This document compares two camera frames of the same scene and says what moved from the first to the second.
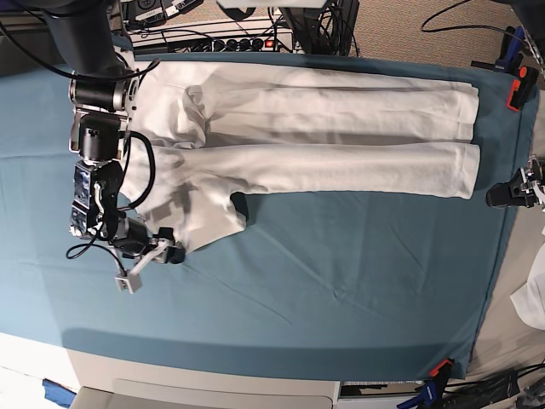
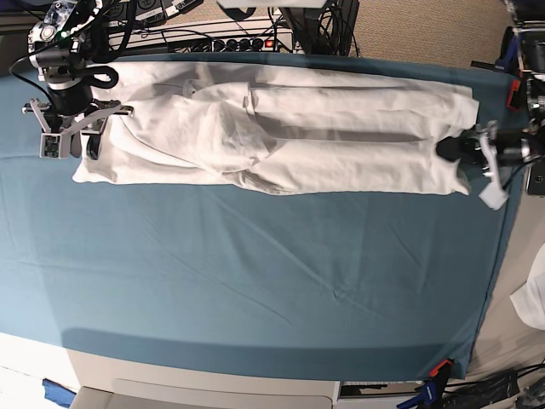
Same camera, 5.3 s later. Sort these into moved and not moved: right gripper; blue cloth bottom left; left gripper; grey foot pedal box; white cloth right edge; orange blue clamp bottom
Moved: right gripper; left gripper
Not moved: orange blue clamp bottom; grey foot pedal box; blue cloth bottom left; white cloth right edge
